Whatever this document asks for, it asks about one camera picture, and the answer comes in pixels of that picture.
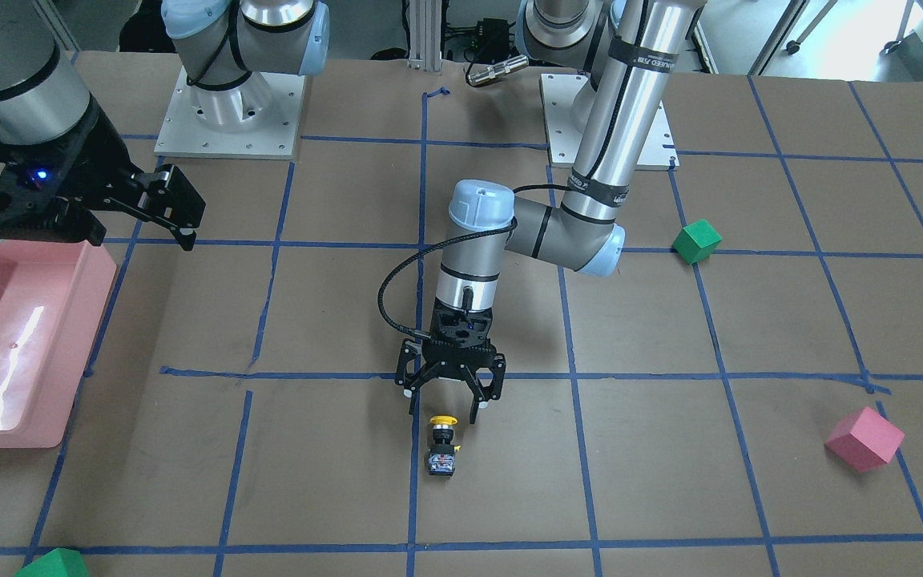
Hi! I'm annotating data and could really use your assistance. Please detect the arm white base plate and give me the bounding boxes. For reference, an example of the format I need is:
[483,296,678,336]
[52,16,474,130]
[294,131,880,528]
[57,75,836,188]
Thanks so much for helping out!
[154,71,307,160]
[540,72,679,171]

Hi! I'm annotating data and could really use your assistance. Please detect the green cube near bin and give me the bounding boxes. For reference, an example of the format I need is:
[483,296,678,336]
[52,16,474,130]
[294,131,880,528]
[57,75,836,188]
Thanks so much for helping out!
[15,548,91,577]

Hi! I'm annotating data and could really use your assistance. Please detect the pink plastic bin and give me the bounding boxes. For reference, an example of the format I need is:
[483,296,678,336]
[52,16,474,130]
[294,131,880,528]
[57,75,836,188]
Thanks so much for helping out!
[0,240,117,449]

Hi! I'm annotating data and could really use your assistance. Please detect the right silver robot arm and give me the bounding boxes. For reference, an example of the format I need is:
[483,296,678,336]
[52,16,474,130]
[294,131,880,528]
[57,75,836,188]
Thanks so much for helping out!
[0,1,206,251]

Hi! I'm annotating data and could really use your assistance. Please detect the yellow push button switch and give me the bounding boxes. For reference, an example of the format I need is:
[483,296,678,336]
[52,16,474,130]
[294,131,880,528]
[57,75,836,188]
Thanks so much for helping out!
[425,415,458,476]

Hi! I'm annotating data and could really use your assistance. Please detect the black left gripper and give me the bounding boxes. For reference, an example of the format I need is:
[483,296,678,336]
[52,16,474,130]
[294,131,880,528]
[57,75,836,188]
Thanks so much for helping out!
[395,301,506,424]

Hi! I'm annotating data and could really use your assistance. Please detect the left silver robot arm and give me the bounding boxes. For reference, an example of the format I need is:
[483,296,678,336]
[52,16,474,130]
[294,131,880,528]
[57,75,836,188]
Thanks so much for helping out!
[392,1,704,422]

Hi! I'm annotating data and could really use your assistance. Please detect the green cube near arm base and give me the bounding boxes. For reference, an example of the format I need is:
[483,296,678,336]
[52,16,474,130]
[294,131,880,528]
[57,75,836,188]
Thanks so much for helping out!
[671,219,723,265]

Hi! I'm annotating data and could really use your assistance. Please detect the pink cube far side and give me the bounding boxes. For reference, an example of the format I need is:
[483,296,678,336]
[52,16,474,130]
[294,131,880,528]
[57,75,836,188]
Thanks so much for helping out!
[824,406,905,474]

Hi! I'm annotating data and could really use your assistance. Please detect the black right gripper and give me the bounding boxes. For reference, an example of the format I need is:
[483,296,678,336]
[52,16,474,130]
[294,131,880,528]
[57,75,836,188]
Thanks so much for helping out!
[0,101,206,252]

